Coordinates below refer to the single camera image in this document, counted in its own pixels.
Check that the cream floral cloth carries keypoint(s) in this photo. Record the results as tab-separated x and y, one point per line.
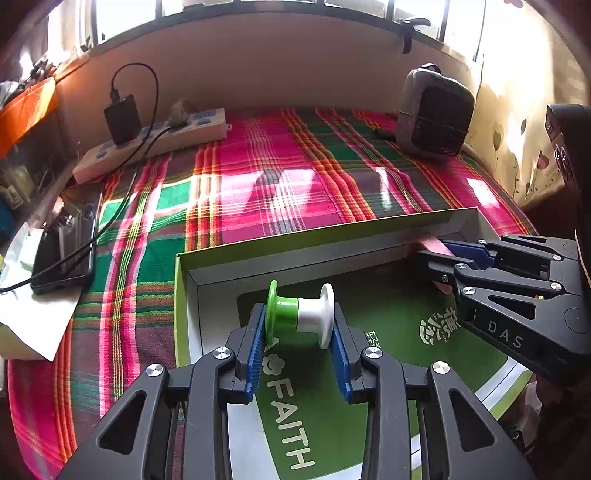
517	138

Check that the grey desk fan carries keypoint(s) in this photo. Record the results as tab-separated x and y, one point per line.
434	115

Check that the black window hook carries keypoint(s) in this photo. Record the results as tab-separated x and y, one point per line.
406	37

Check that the green cardboard box lid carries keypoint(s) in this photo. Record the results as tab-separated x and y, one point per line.
392	300

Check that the black charger brick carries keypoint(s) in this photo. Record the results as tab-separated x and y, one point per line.
122	120

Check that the window frame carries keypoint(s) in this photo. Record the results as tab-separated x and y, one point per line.
390	9

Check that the pile of assorted clutter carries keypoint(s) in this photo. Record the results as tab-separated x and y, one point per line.
41	64

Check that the green and white spool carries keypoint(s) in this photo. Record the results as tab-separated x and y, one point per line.
304	316

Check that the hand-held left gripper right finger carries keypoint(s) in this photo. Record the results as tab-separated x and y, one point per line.
341	364

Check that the black smartphone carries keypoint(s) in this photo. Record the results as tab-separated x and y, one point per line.
64	249

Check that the white power strip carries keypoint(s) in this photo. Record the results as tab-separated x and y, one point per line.
198	131

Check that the orange box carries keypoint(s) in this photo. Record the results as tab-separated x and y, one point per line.
27	110

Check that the plaid blanket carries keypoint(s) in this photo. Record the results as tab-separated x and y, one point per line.
277	184

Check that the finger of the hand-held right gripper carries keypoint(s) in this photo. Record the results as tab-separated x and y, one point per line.
438	265
466	251

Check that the grey power plug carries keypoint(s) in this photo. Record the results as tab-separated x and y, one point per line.
179	113

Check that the pink stapler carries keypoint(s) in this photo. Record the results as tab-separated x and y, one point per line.
431	243

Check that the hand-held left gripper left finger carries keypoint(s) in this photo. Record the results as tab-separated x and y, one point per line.
256	350

